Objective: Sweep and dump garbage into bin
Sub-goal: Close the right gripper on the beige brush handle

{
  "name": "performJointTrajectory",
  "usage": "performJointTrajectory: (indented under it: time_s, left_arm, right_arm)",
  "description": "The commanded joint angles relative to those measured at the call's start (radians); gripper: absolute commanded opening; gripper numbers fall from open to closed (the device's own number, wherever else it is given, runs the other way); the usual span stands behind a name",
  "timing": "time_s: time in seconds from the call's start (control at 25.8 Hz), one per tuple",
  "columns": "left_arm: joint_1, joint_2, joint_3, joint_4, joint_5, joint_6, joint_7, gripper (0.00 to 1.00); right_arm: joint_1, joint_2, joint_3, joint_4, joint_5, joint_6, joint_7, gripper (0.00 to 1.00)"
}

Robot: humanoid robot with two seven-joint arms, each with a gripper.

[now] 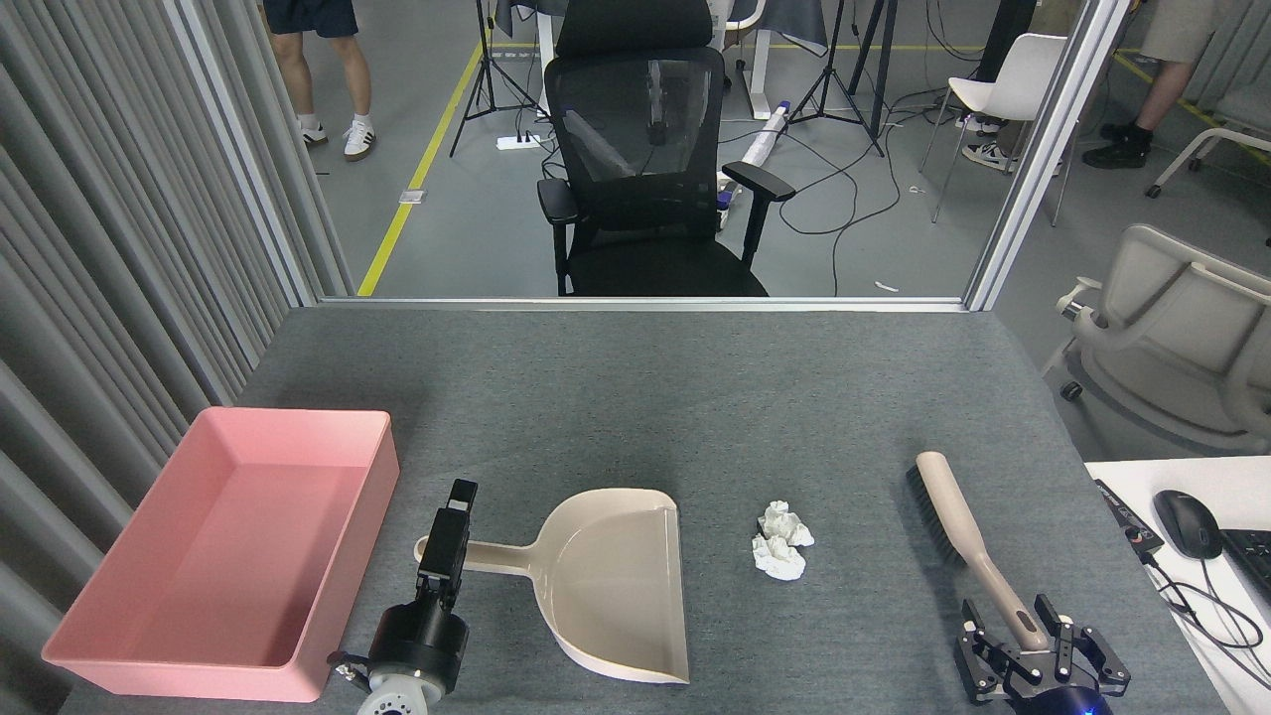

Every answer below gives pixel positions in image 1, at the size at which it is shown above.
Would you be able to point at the grey pleated curtain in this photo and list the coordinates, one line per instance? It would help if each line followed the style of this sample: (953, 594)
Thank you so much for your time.
(79, 199)

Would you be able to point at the walking person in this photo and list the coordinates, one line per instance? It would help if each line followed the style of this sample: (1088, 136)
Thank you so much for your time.
(353, 70)

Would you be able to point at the black device with red button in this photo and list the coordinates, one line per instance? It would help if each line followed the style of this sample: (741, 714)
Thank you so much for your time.
(1127, 516)

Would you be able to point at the white rolled tube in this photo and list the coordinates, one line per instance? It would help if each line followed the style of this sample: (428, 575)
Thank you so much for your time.
(765, 139)

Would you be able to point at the beige plastic dustpan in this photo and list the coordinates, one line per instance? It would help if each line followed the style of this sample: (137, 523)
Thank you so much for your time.
(616, 586)

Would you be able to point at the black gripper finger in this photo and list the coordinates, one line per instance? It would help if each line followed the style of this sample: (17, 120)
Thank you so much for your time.
(462, 499)
(1092, 660)
(978, 665)
(442, 556)

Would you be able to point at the beige hand brush black bristles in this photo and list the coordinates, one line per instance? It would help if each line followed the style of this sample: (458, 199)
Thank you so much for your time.
(968, 536)

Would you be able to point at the silver frame post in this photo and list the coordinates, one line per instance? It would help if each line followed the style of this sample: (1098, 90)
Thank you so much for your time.
(226, 99)
(1048, 149)

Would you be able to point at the white power strip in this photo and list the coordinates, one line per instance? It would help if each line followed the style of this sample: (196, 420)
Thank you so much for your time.
(518, 142)

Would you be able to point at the black computer mouse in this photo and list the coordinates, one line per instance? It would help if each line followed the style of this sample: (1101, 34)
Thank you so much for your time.
(1187, 524)

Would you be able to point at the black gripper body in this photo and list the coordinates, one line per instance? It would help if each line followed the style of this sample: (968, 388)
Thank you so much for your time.
(1058, 700)
(422, 645)

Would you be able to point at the person with black shoes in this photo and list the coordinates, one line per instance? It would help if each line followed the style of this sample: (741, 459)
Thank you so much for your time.
(1167, 79)

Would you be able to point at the person with white sneakers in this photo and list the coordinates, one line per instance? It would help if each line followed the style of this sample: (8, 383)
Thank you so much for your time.
(988, 156)

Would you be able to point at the white side desk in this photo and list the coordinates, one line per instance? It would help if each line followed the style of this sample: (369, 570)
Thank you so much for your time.
(1122, 596)

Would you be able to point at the black mesh office chair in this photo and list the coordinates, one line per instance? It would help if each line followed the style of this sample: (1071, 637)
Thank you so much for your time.
(655, 258)

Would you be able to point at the black keyboard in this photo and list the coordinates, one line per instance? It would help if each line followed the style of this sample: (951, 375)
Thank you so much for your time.
(1253, 561)

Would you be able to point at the silver floor socket plate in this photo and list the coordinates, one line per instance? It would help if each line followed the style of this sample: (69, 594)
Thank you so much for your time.
(412, 197)

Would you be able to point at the pink plastic bin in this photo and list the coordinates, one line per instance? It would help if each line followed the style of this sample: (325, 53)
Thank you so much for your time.
(199, 556)

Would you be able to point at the grey chair with white base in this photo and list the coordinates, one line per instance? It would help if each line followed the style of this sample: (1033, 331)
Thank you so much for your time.
(1246, 104)

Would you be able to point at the robot arm white joint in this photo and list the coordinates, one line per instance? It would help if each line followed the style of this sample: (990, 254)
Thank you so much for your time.
(397, 700)

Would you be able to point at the white plastic chair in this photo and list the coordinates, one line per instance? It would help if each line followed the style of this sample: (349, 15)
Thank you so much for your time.
(1023, 74)

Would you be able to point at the pale grey office chair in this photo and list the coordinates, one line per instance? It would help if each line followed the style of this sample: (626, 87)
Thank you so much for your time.
(1172, 338)

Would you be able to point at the black tripod stand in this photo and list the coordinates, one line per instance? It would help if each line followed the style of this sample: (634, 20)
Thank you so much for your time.
(832, 60)
(487, 60)

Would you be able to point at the white paper ball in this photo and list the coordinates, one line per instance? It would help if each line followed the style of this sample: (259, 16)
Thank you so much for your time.
(777, 558)
(786, 523)

